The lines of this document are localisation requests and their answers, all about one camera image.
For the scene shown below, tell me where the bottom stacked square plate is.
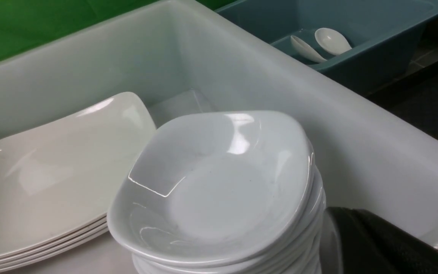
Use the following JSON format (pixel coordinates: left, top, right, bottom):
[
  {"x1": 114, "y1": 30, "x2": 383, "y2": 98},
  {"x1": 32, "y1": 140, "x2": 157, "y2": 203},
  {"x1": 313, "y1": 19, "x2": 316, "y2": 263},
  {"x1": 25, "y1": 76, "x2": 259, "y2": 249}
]
[{"x1": 0, "y1": 223, "x2": 108, "y2": 267}]

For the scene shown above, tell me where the teal plastic bin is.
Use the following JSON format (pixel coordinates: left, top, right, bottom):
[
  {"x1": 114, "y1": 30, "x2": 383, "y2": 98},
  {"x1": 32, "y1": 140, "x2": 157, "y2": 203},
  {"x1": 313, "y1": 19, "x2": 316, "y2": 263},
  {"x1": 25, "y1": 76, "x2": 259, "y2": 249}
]
[{"x1": 216, "y1": 0, "x2": 438, "y2": 96}]

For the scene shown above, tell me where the stacked square plate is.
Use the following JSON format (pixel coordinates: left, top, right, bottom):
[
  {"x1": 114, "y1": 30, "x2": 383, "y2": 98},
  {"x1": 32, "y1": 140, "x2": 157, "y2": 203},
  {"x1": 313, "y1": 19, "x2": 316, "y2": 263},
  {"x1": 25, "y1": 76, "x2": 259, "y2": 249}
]
[
  {"x1": 0, "y1": 223, "x2": 108, "y2": 267},
  {"x1": 0, "y1": 92, "x2": 156, "y2": 259},
  {"x1": 0, "y1": 217, "x2": 107, "y2": 260}
]

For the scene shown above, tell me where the stack of white bowls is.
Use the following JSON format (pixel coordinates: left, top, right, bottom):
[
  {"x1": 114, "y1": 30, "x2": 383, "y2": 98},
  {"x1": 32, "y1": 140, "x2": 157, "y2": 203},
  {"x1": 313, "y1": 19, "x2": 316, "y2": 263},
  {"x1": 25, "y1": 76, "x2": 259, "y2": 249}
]
[{"x1": 132, "y1": 167, "x2": 326, "y2": 274}]

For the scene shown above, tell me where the large white square rice plate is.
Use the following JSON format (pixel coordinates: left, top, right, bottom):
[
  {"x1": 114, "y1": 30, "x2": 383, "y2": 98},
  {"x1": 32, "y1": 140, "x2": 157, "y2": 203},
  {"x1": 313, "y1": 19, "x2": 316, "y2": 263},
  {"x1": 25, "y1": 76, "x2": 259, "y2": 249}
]
[{"x1": 0, "y1": 228, "x2": 108, "y2": 273}]

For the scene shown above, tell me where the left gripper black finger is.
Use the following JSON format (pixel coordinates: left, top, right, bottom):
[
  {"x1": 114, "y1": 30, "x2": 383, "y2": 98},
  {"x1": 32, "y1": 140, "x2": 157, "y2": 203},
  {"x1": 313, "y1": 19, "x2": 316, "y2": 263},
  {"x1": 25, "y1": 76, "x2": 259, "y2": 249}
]
[{"x1": 324, "y1": 207, "x2": 438, "y2": 274}]

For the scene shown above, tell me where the middle stacked square plate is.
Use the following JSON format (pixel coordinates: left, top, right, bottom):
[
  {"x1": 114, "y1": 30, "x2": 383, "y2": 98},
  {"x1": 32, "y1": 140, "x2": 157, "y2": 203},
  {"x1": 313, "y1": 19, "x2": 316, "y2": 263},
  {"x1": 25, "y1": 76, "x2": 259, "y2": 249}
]
[{"x1": 0, "y1": 217, "x2": 107, "y2": 260}]

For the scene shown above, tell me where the white ceramic spoon in bin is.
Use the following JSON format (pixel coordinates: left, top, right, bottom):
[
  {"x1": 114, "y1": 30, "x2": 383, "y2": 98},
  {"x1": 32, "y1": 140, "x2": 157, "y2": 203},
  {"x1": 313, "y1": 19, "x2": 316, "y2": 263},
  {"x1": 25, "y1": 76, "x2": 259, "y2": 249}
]
[{"x1": 290, "y1": 35, "x2": 327, "y2": 64}]

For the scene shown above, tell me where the large white plastic bin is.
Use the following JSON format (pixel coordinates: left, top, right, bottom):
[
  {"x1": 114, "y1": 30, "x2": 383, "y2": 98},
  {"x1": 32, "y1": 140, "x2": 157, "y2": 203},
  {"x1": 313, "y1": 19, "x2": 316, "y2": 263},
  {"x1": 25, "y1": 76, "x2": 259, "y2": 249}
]
[{"x1": 0, "y1": 0, "x2": 438, "y2": 274}]

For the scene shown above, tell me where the white ceramic spoon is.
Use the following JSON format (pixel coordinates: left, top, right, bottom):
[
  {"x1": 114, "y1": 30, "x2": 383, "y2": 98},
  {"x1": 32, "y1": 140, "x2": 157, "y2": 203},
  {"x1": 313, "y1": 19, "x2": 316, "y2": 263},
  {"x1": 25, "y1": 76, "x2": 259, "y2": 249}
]
[
  {"x1": 290, "y1": 35, "x2": 327, "y2": 64},
  {"x1": 314, "y1": 28, "x2": 352, "y2": 56}
]

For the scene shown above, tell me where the top stacked square plate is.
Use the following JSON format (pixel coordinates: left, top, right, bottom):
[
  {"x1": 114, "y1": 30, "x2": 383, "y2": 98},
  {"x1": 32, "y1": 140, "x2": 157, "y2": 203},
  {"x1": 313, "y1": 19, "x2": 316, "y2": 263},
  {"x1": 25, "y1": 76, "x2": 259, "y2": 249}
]
[{"x1": 0, "y1": 92, "x2": 156, "y2": 259}]

